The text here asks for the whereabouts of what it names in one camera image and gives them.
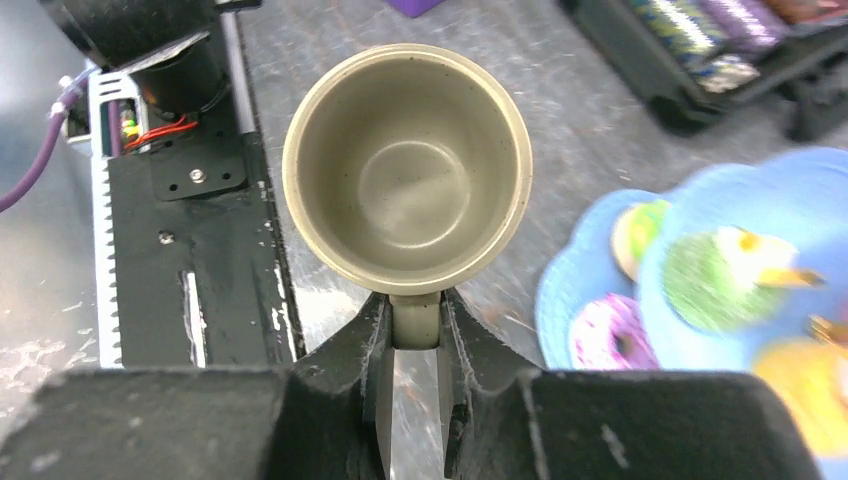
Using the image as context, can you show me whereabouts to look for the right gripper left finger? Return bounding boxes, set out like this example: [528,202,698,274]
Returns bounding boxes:
[1,294,393,479]

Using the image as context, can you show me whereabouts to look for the blue three-tier cake stand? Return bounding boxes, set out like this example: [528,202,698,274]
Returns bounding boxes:
[535,148,847,371]

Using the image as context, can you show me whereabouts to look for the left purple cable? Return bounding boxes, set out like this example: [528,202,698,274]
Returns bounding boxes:
[0,66,101,215]

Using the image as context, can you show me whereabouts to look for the yellow cupcake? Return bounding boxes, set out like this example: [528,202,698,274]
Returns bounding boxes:
[752,339,847,458]

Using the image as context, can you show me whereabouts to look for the small olive cup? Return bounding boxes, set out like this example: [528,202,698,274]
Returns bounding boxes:
[282,43,534,350]

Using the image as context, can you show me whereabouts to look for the green cupcake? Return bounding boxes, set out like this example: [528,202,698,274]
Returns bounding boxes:
[661,226,825,334]

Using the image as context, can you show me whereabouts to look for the purple box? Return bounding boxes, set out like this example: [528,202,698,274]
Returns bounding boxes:
[386,0,444,18]

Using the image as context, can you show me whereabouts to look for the pink frosted donut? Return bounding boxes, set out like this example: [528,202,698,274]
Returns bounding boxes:
[568,293,660,370]

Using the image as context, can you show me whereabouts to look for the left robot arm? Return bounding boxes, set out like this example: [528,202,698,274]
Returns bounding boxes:
[40,0,263,115]

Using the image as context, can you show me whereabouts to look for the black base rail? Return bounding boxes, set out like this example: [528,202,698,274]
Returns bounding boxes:
[88,13,306,369]

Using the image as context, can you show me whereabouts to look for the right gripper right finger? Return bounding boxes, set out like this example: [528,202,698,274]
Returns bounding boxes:
[438,289,821,479]

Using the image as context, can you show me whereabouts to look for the green frosted donut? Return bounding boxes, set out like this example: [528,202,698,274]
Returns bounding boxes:
[610,199,671,282]

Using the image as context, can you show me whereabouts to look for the black open case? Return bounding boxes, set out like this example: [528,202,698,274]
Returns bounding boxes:
[562,1,847,142]

